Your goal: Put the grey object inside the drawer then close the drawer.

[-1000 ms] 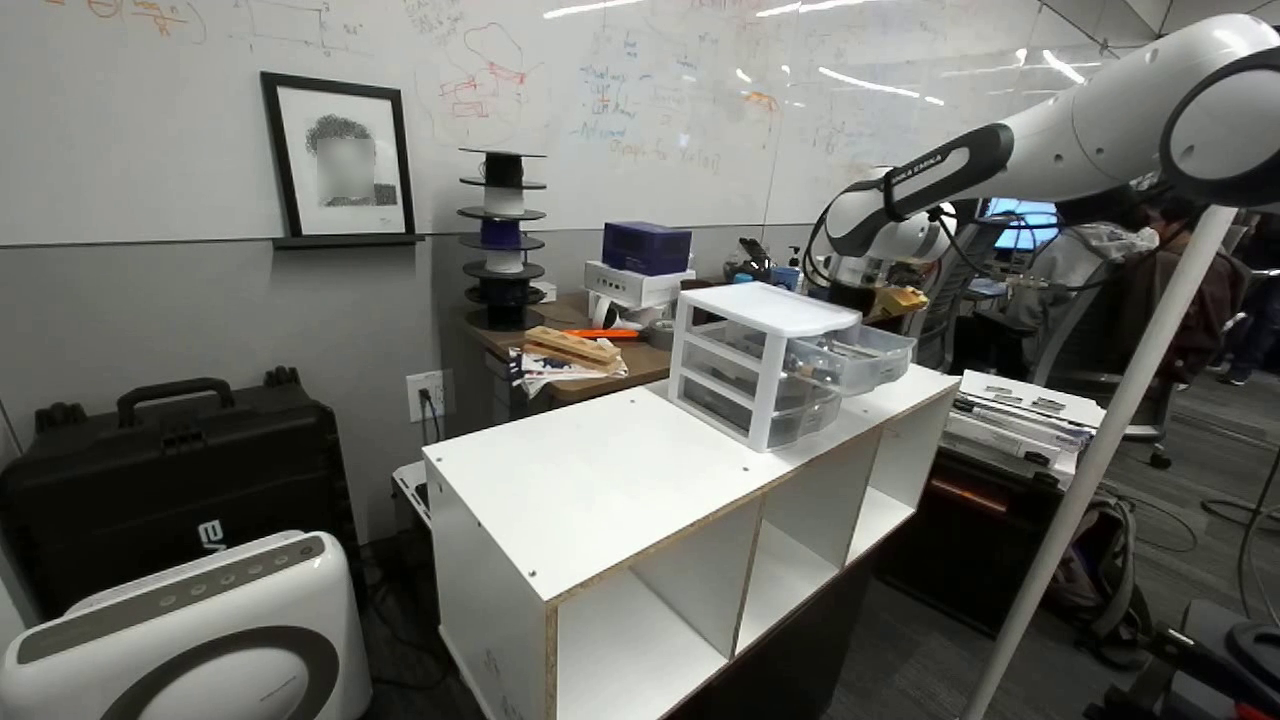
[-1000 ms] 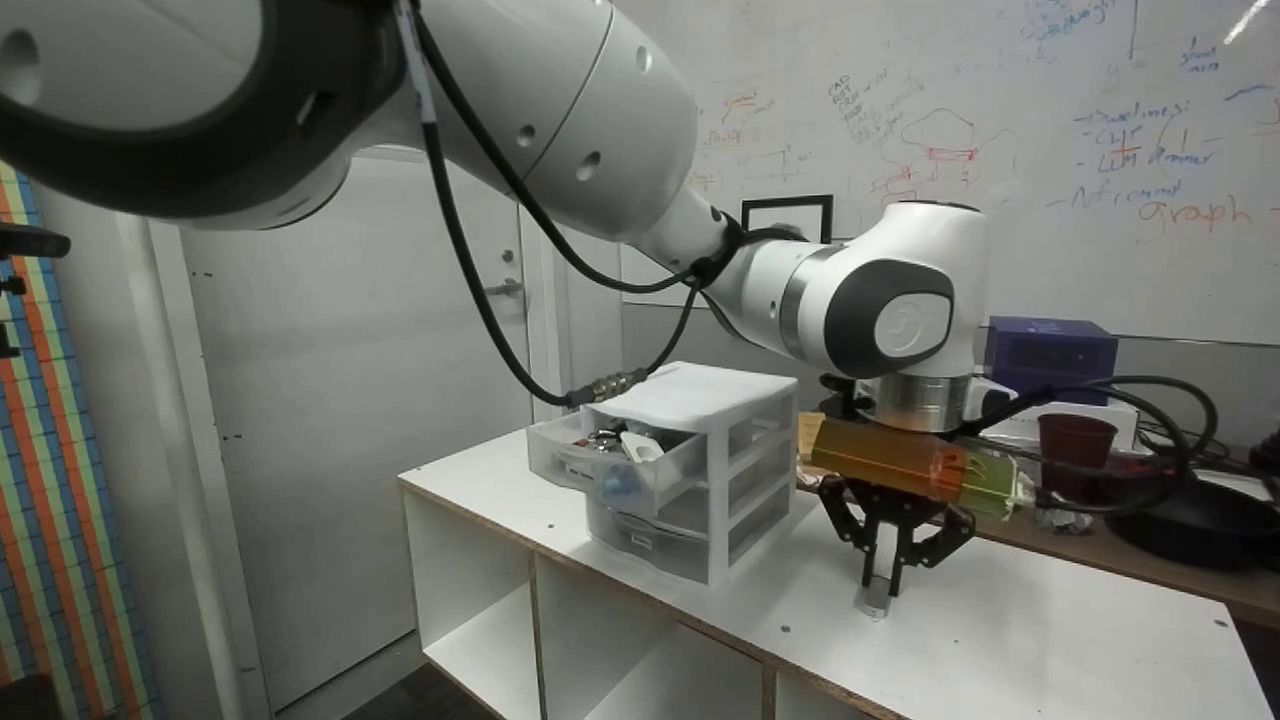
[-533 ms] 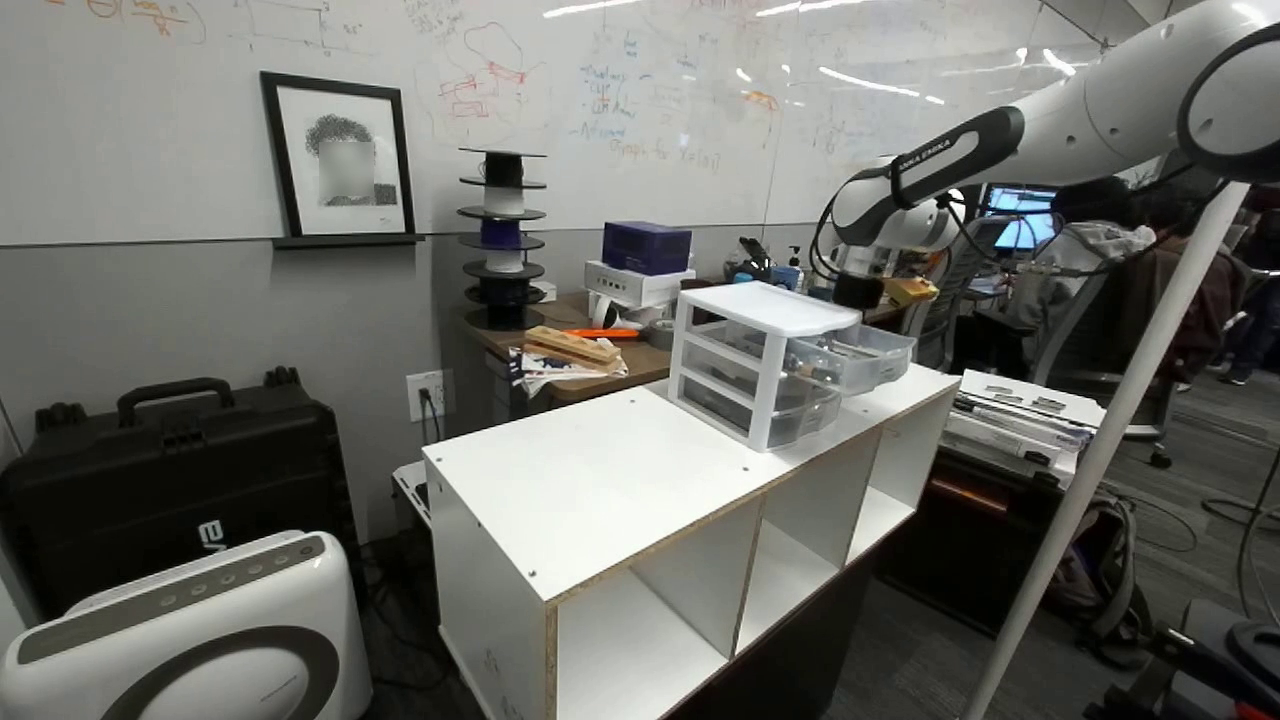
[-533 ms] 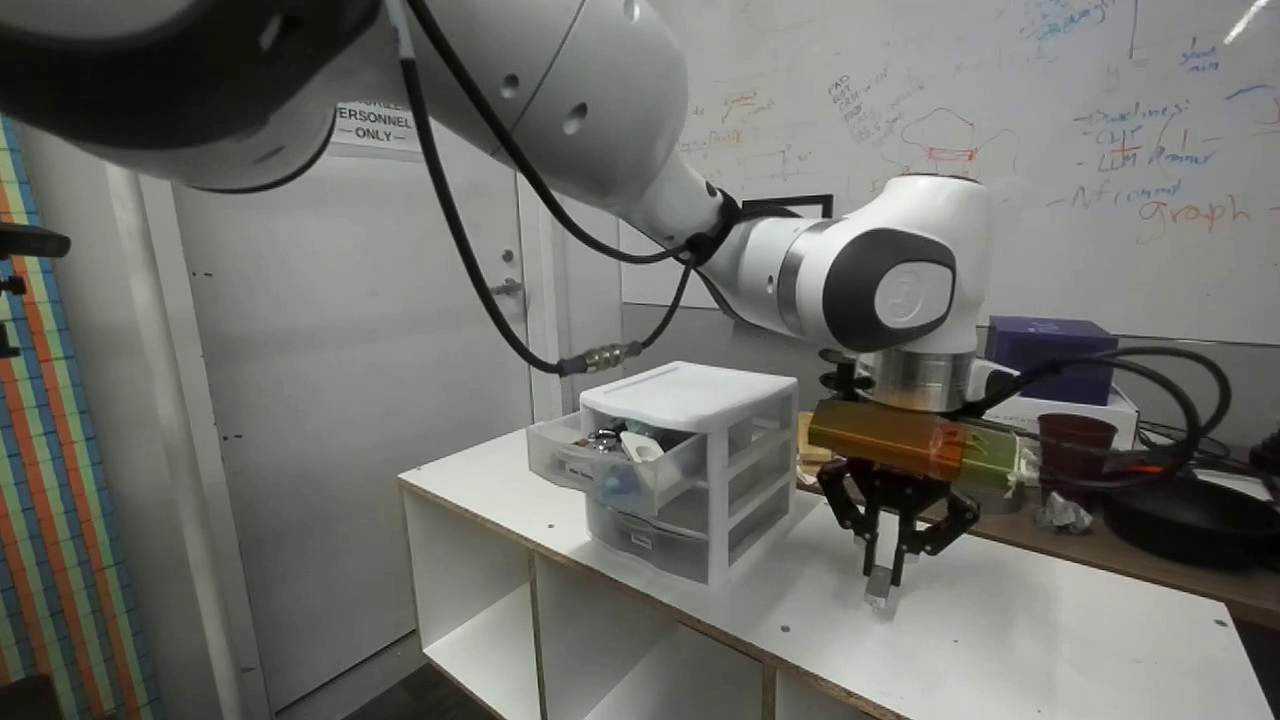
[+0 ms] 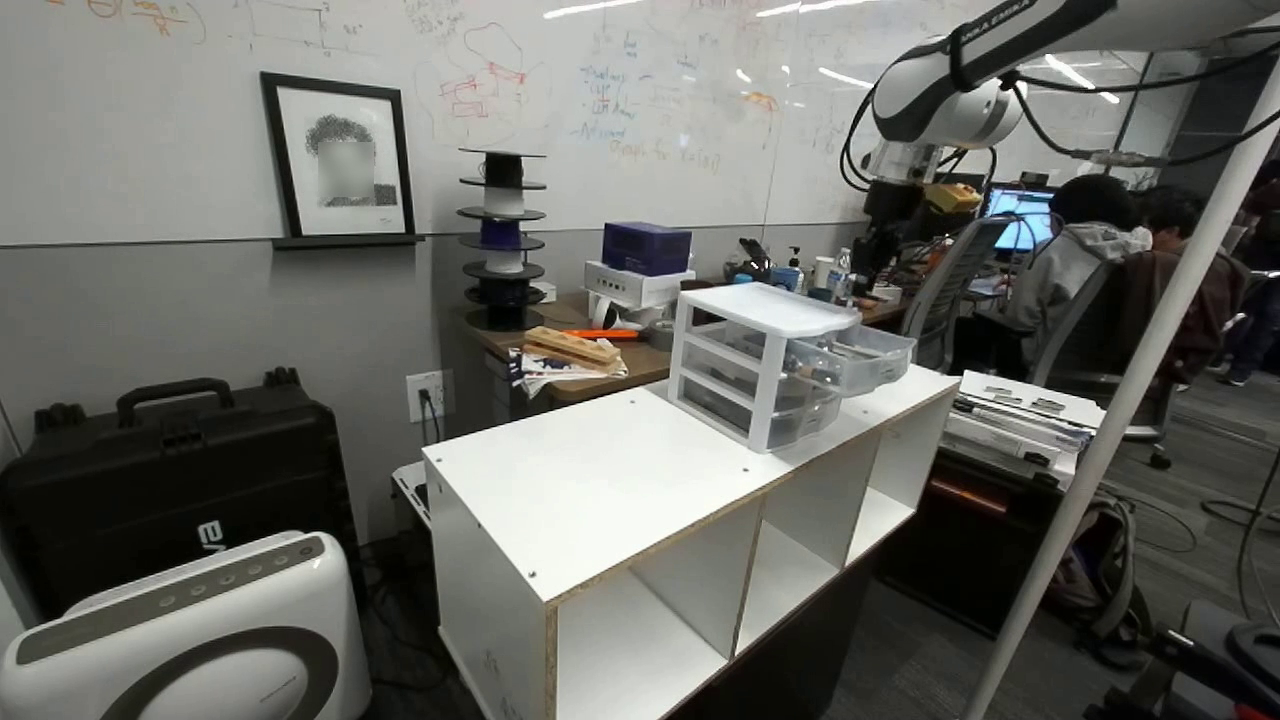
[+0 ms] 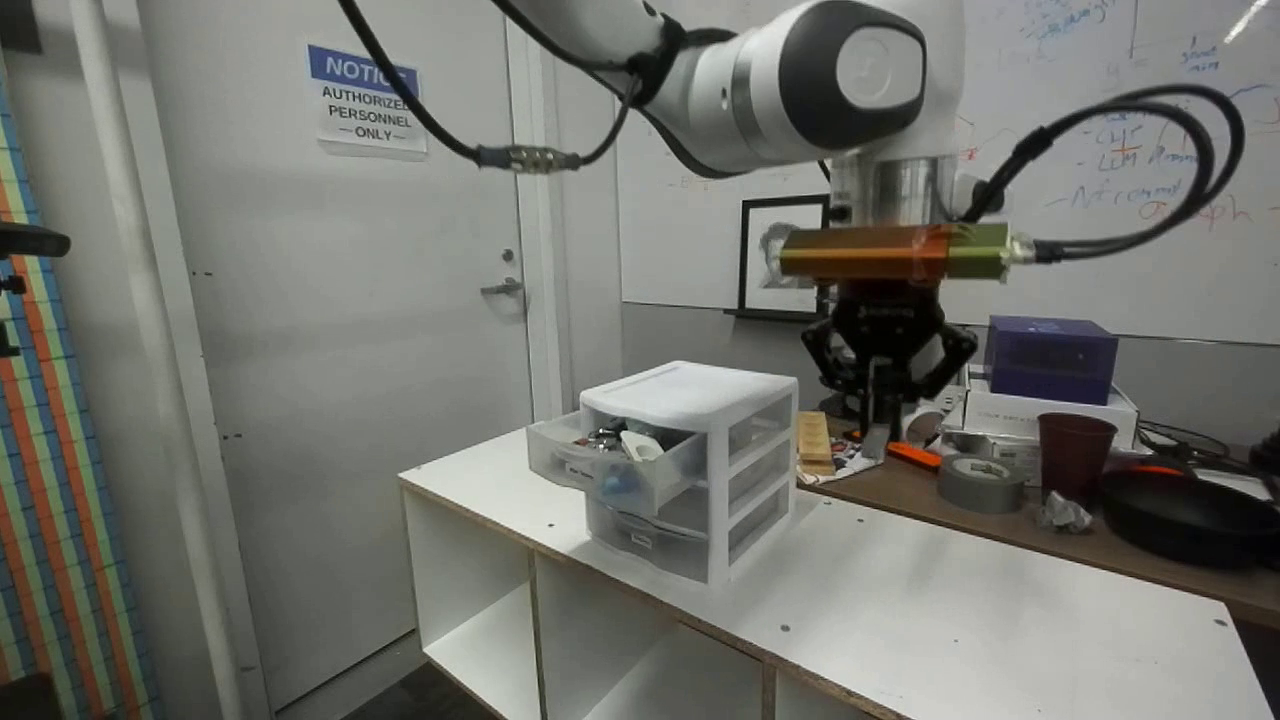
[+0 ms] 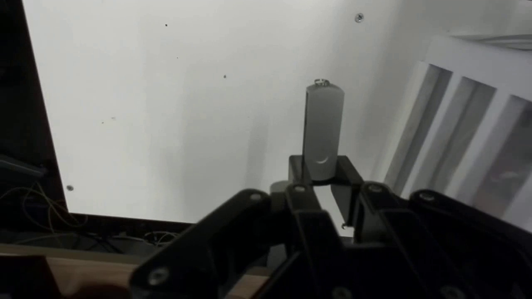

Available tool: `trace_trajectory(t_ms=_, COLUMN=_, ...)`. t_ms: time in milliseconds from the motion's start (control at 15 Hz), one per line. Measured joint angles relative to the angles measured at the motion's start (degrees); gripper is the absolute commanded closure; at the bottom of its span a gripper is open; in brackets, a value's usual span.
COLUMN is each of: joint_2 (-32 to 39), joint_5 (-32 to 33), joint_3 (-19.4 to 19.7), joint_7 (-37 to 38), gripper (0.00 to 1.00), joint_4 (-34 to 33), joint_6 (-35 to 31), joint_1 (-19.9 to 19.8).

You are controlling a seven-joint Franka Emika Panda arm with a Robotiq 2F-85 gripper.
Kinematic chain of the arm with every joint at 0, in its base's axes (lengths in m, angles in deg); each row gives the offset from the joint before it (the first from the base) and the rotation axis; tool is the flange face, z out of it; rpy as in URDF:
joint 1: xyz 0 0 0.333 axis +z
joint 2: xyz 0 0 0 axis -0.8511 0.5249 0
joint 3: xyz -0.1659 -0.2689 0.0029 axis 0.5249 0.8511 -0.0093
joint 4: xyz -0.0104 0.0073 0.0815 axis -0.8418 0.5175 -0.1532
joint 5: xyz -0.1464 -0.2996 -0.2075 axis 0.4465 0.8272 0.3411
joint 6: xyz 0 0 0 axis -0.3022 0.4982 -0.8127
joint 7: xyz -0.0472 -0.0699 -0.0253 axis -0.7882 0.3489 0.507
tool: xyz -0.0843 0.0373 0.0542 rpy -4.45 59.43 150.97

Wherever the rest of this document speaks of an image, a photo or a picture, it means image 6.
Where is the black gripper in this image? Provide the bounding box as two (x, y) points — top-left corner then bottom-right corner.
(795, 280), (982, 445)

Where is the small grey object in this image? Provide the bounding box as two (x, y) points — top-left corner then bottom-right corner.
(857, 420), (896, 468)

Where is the clear plastic drawer with clutter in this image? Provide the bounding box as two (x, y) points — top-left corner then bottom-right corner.
(523, 404), (712, 519)

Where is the clear middle drawer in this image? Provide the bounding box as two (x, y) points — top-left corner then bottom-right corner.
(584, 435), (800, 539)

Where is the clear bottom drawer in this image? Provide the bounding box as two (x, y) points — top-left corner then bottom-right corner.
(584, 474), (800, 582)

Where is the orange hand tool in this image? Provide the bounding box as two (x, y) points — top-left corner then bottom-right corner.
(883, 435), (949, 474)

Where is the tan wooden block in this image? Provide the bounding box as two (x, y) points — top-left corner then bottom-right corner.
(793, 408), (839, 468)

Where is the white flat box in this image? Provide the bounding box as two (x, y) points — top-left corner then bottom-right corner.
(958, 375), (1140, 450)

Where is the brown wooden desk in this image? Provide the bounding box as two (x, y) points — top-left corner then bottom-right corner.
(795, 432), (1280, 633)

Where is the dark blue box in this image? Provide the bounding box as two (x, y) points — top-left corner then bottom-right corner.
(982, 311), (1122, 408)

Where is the black framed picture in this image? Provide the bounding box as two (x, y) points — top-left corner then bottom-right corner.
(731, 192), (836, 325)

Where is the brown plastic cup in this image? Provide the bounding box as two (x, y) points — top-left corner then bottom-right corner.
(1035, 408), (1120, 501)

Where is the white cubby shelf unit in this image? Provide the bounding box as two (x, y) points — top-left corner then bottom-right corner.
(396, 423), (1280, 720)

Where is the crumpled foil piece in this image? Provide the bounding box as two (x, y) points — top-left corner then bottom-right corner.
(1035, 486), (1101, 539)

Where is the black round pan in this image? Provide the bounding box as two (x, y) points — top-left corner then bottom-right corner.
(1082, 459), (1280, 570)

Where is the white door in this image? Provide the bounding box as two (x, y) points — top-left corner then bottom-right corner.
(131, 0), (540, 713)

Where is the blue and white notice sign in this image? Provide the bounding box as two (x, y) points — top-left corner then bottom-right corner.
(302, 41), (429, 157)

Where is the colourful striped panel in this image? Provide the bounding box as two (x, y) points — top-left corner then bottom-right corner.
(0, 76), (151, 720)

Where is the grey duct tape roll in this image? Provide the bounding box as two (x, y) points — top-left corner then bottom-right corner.
(933, 450), (1028, 519)

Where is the orange and green wrist camera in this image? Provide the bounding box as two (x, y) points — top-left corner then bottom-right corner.
(777, 220), (1019, 289)

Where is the white plastic drawer unit frame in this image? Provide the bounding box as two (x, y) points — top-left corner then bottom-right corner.
(575, 355), (804, 588)

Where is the wall whiteboard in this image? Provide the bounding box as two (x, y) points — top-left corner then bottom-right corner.
(612, 0), (1280, 349)

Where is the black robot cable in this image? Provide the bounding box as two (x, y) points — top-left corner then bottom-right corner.
(333, 0), (673, 174)
(955, 79), (1253, 267)

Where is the silver door handle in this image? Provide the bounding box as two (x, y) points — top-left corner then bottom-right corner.
(475, 267), (526, 305)

